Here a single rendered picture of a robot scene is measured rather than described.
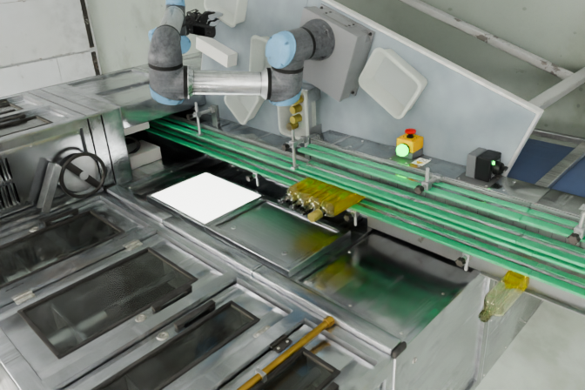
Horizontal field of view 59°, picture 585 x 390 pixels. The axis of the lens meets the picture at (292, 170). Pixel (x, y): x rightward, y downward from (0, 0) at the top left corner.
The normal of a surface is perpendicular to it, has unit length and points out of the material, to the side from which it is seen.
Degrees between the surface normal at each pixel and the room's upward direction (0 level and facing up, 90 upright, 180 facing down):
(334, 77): 1
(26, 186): 89
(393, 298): 90
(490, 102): 0
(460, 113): 0
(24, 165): 90
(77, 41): 90
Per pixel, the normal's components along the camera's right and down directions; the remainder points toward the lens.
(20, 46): 0.72, 0.26
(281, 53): -0.68, 0.23
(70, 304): -0.05, -0.91
